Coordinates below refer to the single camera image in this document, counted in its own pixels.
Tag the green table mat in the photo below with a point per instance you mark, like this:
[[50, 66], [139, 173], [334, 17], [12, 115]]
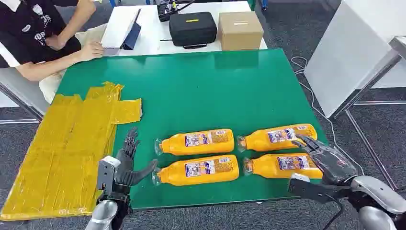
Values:
[[206, 95]]

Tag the black carrying case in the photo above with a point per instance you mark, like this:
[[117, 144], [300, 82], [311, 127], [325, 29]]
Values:
[[192, 30]]

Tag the orange drink bottle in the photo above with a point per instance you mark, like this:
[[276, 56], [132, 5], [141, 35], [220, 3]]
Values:
[[261, 142], [196, 143], [269, 168], [196, 173]]

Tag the white tablet with blue cover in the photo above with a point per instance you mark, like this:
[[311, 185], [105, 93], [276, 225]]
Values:
[[117, 28]]

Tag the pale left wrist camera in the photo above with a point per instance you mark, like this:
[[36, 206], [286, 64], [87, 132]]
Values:
[[106, 173]]

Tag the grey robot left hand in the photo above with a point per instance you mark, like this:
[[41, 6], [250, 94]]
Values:
[[125, 171]]

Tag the white board panel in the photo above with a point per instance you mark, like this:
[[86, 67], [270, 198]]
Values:
[[342, 54]]

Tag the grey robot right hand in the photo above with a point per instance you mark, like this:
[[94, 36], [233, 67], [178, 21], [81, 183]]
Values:
[[333, 165]]

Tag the brown cardboard box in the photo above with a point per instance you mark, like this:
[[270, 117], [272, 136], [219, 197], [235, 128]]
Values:
[[241, 33]]

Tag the steel table frame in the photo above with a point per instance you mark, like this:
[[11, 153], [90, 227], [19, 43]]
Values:
[[366, 87]]

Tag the black remote controller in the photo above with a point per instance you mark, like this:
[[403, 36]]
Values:
[[165, 12]]

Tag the white side table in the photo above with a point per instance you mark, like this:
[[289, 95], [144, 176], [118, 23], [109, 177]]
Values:
[[19, 89]]

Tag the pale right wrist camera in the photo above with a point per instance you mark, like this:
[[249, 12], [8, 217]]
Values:
[[317, 192]]

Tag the yellow plastic sheet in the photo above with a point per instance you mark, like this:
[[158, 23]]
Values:
[[63, 152]]

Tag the person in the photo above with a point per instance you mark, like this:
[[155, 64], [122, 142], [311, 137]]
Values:
[[22, 28]]

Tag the person's right hand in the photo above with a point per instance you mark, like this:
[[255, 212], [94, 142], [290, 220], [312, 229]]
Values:
[[92, 51]]

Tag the person's left hand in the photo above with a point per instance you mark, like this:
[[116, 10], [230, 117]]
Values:
[[56, 43]]

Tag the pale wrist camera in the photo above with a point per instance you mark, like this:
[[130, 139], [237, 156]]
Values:
[[106, 173], [317, 192]]

